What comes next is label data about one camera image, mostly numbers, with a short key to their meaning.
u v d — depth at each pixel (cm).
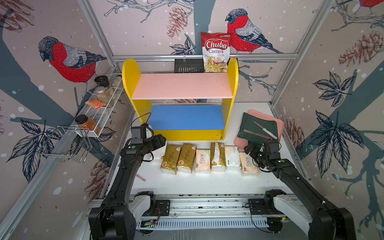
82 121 59
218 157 83
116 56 92
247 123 107
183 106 113
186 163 81
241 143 98
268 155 65
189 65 95
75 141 68
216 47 81
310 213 45
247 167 81
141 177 84
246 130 104
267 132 101
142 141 61
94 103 70
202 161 83
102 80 74
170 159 83
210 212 73
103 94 71
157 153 87
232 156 86
